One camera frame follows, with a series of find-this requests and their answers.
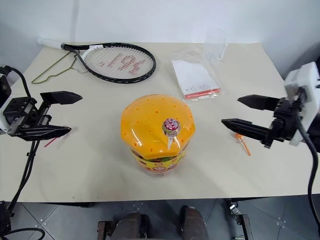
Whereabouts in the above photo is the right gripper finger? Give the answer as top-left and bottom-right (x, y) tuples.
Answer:
(237, 94), (280, 113)
(221, 118), (273, 145)

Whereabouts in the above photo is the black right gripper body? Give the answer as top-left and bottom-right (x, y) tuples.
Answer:
(262, 96), (305, 150)

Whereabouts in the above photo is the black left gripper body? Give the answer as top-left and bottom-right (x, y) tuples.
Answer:
(2, 96), (53, 136)

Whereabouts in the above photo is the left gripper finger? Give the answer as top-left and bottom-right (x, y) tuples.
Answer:
(14, 124), (73, 142)
(39, 90), (84, 110)

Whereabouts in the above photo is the yellow-lidded lollipop jar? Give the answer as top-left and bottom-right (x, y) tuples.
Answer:
(119, 93), (197, 177)

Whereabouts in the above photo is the red stick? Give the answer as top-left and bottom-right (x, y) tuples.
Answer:
(44, 136), (61, 148)

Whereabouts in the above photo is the orange golf tee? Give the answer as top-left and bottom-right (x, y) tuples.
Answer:
(234, 132), (252, 157)

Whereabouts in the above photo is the black tennis racket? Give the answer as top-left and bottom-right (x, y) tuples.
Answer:
(37, 37), (157, 84)

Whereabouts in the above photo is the white notepad in clear sleeve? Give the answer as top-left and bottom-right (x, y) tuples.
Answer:
(171, 58), (224, 102)

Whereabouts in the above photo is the clear plastic bag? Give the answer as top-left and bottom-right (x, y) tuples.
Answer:
(203, 31), (229, 64)

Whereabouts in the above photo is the red-wrapped lollipop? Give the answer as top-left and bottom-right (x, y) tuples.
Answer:
(162, 117), (182, 151)

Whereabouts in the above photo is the dark rounded shape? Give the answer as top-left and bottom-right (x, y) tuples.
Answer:
(113, 211), (150, 240)
(180, 205), (210, 240)

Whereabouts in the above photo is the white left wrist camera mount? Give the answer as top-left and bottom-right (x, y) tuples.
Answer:
(0, 65), (13, 135)

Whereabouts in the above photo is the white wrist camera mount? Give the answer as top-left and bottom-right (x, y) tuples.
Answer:
(0, 65), (13, 135)
(284, 61), (320, 147)

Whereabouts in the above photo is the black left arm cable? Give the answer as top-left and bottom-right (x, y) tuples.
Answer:
(0, 64), (46, 240)

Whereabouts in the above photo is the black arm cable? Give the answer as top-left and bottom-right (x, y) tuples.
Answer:
(0, 64), (46, 240)
(291, 92), (320, 235)

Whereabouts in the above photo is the olive wire clothes hanger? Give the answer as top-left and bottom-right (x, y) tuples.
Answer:
(31, 51), (89, 85)

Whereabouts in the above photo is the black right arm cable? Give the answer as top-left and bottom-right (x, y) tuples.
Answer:
(291, 92), (320, 235)

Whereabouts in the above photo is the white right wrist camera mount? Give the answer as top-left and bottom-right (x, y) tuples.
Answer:
(284, 61), (320, 147)

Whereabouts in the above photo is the metal table leg frame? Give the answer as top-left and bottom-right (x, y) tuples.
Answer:
(226, 198), (254, 240)

